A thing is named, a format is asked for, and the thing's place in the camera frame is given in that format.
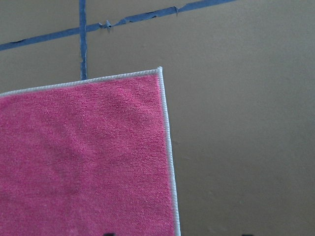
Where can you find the pink towel with white hem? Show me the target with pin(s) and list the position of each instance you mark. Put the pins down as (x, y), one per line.
(87, 158)

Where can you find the crossing blue tape strip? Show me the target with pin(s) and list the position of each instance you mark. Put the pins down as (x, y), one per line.
(83, 39)

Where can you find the long blue tape strip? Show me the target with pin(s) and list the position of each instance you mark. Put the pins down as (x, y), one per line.
(126, 20)

